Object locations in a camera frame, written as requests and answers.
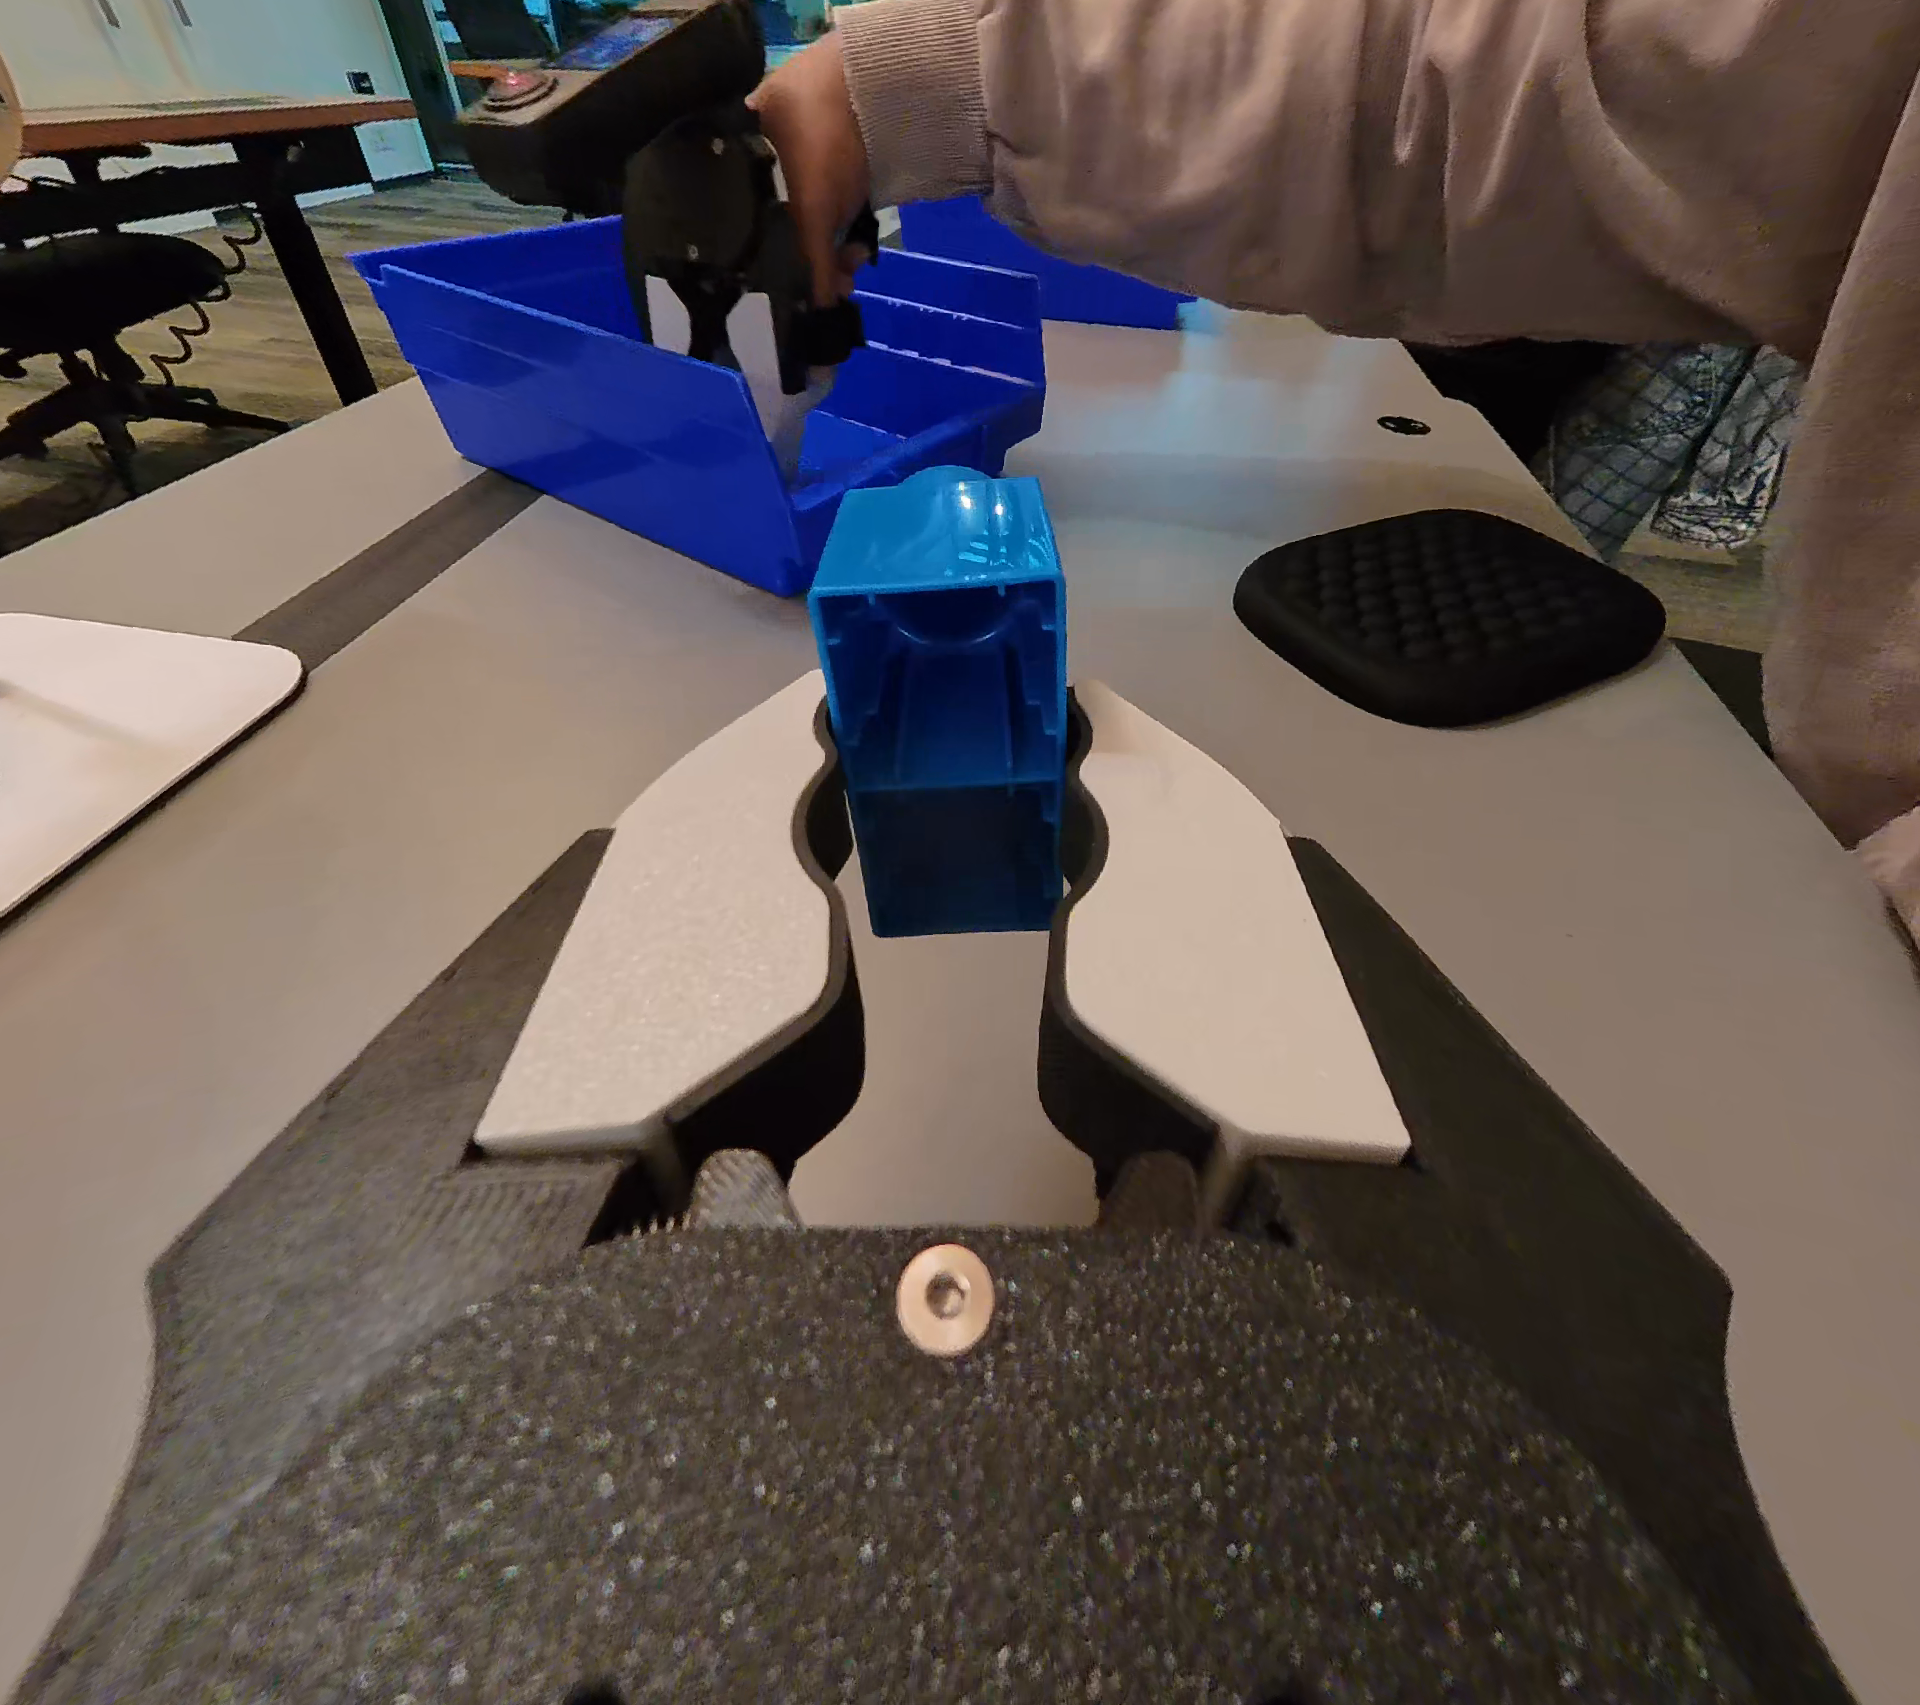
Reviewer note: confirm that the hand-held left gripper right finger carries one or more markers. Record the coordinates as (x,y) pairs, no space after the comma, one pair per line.
(1223,985)

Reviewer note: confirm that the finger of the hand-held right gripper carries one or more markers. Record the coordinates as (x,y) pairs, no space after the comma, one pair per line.
(790,430)

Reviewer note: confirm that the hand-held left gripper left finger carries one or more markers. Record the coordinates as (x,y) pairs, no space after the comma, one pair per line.
(675,971)

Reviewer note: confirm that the blue storage bin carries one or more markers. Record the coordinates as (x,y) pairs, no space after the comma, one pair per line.
(1080,288)
(600,414)

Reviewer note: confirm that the blue two-stud mega block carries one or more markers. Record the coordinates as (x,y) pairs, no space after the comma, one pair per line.
(939,685)

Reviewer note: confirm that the person's right forearm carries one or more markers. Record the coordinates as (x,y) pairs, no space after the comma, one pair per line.
(1351,115)

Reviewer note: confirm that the person's right hand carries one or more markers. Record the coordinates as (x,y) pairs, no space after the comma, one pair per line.
(818,144)

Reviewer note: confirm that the wood-top office desk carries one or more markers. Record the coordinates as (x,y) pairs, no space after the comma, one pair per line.
(224,113)

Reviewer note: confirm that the black mesh pad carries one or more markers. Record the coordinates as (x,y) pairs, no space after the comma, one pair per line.
(1448,616)

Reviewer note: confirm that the black desk grommet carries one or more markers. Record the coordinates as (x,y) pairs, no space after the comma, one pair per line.
(1406,427)

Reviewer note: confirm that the white document stand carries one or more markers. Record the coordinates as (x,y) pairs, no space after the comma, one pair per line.
(104,745)

